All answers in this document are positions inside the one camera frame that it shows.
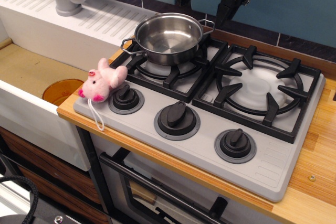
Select pink stuffed pig toy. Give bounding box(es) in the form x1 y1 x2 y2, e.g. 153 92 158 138
78 57 129 131

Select stainless steel pan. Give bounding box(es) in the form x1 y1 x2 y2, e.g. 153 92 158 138
120 13 215 66

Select black left burner grate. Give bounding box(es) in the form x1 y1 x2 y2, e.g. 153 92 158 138
110 35 228 103

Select black burner grate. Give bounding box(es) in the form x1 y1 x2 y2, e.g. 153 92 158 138
110 35 228 103
192 45 324 143

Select black right burner grate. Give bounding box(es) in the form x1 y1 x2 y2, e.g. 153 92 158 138
192 45 324 143

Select black middle stove knob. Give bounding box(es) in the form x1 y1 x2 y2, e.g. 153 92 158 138
154 101 201 141

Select black stove knob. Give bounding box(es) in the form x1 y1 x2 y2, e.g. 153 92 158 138
154 101 201 141
214 129 257 164
108 84 144 115

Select black left stove knob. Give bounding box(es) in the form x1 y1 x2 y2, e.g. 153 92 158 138
108 84 144 115

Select black right stove knob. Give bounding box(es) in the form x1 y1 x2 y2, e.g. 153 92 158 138
214 129 257 164

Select grey toy stove top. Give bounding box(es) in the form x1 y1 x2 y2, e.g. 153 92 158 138
73 35 327 203

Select white toy sink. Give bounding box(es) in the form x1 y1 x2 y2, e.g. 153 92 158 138
1 0 154 171

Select orange plastic bowl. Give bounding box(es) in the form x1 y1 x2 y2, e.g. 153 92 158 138
42 79 83 106

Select wooden drawer fronts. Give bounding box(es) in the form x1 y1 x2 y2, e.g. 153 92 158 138
1 128 109 223

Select oven door with handle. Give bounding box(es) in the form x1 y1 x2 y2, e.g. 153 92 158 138
99 148 255 223

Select black braided cable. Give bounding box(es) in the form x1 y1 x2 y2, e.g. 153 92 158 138
0 175 39 224

